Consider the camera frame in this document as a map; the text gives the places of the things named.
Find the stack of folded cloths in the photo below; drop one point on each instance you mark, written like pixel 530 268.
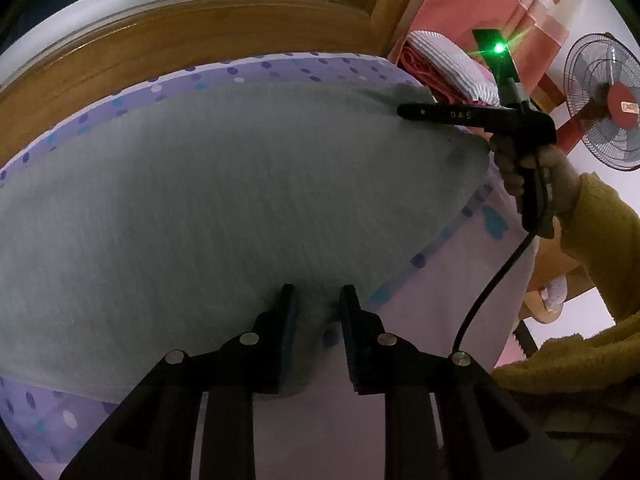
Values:
pixel 450 55

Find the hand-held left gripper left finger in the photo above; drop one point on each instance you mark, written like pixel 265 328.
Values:
pixel 291 330

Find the grey fleece cloth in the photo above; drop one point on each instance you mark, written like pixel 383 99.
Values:
pixel 200 200

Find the person's right forearm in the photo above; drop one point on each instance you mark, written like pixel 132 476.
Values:
pixel 605 230

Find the wooden window sill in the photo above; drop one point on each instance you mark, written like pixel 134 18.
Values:
pixel 175 35

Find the standing fan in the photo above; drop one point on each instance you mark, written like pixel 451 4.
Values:
pixel 620 105

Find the pink folded cloth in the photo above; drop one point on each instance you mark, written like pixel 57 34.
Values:
pixel 484 74

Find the person's right hand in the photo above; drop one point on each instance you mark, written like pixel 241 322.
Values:
pixel 507 170

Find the red folded cloth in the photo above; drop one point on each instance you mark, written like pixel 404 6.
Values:
pixel 420 67

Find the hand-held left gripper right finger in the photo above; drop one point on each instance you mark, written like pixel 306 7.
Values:
pixel 350 340

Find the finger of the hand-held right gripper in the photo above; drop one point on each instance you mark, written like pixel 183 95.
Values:
pixel 420 111

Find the purple dotted bed sheet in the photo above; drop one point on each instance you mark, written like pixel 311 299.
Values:
pixel 310 67

